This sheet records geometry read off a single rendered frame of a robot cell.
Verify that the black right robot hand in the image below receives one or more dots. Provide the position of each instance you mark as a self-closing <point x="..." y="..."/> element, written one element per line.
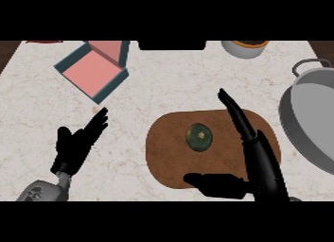
<point x="262" y="164"/>

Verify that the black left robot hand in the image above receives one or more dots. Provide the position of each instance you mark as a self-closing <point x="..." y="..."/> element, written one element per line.
<point x="78" y="145"/>

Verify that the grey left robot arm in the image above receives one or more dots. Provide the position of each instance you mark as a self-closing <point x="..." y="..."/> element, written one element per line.
<point x="47" y="189"/>

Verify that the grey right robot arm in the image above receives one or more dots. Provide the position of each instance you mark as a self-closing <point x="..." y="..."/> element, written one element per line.
<point x="295" y="199"/>

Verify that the brown wooden cutting board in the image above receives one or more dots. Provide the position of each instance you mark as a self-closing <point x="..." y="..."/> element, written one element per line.
<point x="209" y="148"/>

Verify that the dark green squash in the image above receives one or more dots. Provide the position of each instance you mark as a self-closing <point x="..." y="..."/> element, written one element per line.
<point x="200" y="137"/>

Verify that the grey metal pot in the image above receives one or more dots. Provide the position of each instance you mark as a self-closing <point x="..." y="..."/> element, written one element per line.
<point x="316" y="123"/>

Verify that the pink and teal open box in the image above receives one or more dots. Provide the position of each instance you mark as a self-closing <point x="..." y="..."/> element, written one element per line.
<point x="94" y="69"/>

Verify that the red object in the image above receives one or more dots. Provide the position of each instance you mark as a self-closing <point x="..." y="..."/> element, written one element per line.
<point x="45" y="41"/>

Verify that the white cup with orange rim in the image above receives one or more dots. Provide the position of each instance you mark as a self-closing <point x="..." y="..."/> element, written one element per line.
<point x="245" y="48"/>

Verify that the black appliance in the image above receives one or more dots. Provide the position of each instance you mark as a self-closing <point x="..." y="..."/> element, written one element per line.
<point x="172" y="45"/>

